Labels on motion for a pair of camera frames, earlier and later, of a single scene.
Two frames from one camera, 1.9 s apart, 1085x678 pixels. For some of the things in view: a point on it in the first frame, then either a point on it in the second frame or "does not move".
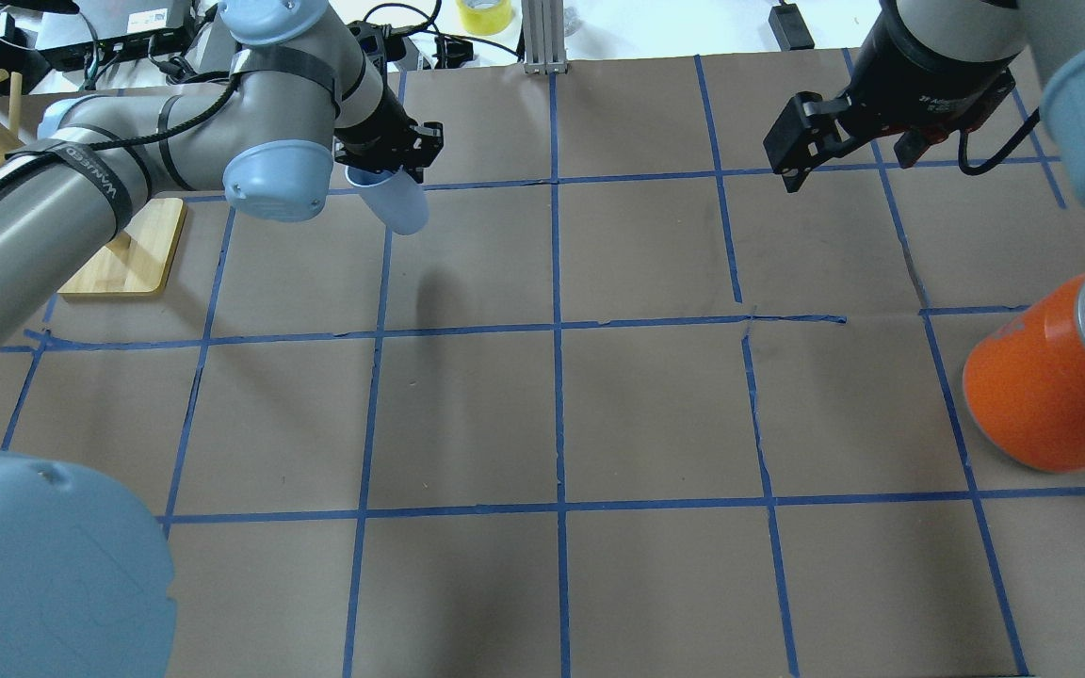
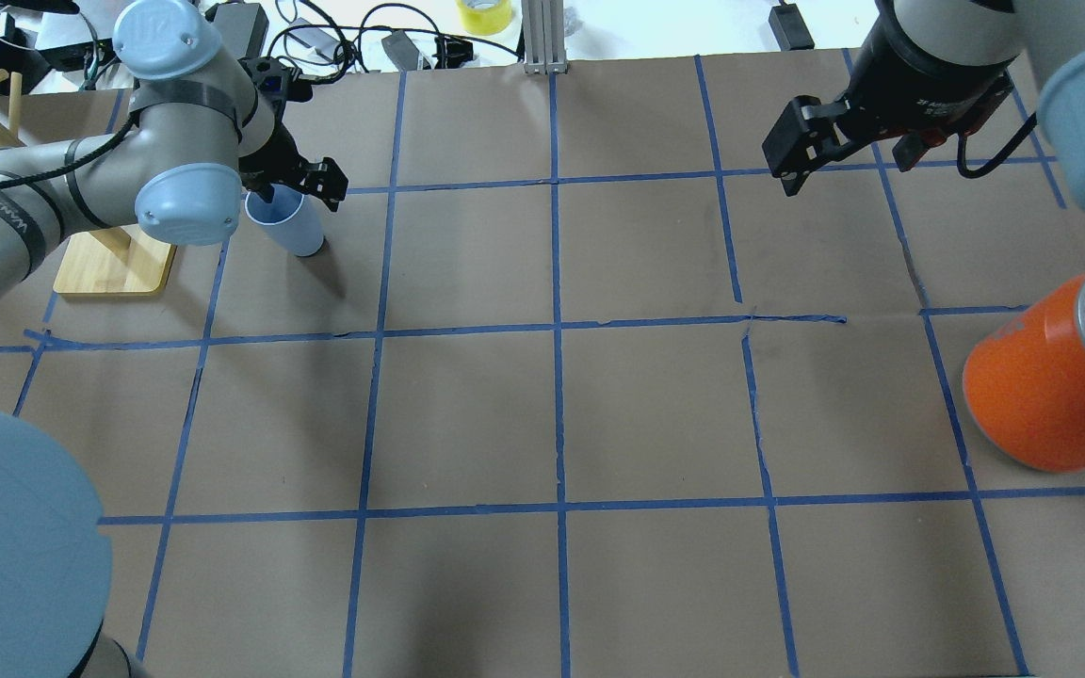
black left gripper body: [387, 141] → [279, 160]
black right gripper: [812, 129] does not move
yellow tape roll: [484, 22] does not move
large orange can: [1060, 385] does not move
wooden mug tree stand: [139, 263] does not move
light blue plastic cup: [400, 201] → [298, 219]
